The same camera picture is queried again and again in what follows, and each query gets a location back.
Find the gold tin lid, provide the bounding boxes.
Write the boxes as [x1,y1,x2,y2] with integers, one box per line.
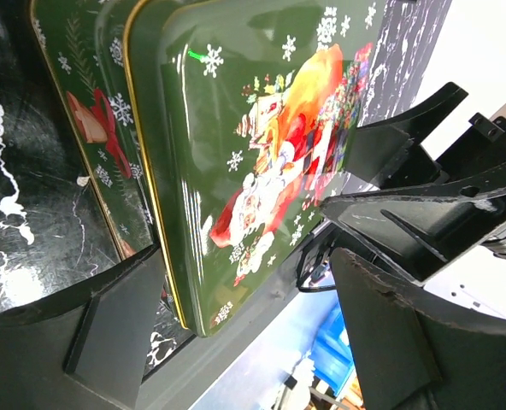
[124,1,385,337]

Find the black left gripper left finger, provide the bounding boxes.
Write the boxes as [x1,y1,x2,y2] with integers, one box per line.
[0,246,164,409]

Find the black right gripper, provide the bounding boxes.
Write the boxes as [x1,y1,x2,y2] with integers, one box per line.
[321,82,506,284]

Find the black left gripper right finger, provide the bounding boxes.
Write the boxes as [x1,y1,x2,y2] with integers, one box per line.
[330,248,506,409]

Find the gold square cookie tin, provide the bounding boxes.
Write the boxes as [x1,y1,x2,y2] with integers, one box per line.
[29,0,154,259]

